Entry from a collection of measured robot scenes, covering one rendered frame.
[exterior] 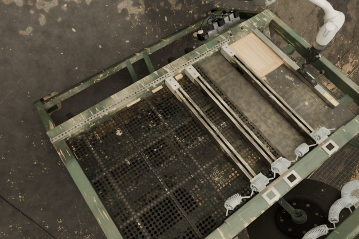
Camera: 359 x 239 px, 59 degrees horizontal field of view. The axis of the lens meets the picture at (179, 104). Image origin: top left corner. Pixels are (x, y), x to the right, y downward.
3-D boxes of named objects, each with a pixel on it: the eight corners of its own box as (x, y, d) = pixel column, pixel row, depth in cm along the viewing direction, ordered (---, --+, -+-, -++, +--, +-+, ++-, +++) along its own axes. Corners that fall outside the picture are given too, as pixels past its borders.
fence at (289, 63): (255, 31, 290) (256, 28, 286) (337, 105, 253) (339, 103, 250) (251, 33, 288) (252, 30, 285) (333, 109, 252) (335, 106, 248)
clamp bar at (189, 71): (192, 68, 267) (194, 49, 246) (296, 183, 221) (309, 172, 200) (182, 73, 263) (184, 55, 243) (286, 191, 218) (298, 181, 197)
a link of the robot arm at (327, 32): (325, 48, 227) (333, 38, 232) (335, 33, 213) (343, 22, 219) (311, 41, 230) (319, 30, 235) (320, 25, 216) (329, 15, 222)
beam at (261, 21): (264, 16, 308) (267, 8, 298) (273, 24, 303) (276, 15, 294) (49, 138, 238) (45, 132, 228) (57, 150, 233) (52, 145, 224)
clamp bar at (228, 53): (227, 48, 279) (232, 29, 258) (332, 152, 233) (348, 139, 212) (218, 53, 276) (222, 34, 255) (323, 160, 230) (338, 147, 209)
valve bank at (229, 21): (227, 4, 303) (244, 5, 284) (231, 18, 310) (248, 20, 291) (185, 26, 287) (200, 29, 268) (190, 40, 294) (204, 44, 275)
